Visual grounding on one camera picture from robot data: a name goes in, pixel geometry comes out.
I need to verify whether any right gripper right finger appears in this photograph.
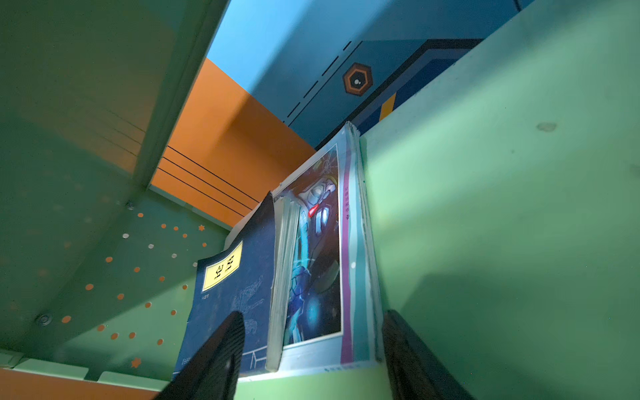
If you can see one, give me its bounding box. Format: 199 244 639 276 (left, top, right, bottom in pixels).
382 310 473 400

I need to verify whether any green wooden two-tier shelf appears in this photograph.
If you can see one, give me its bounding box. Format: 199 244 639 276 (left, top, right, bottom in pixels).
1 1 639 399

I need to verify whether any colourful teal magazine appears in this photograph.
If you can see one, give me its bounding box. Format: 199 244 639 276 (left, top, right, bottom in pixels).
241 123 383 381

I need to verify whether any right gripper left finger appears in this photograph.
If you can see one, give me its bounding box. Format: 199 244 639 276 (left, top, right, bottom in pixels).
155 311 245 400

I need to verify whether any navy book with yellow label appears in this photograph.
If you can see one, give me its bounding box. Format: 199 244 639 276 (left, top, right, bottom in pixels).
174 193 300 376

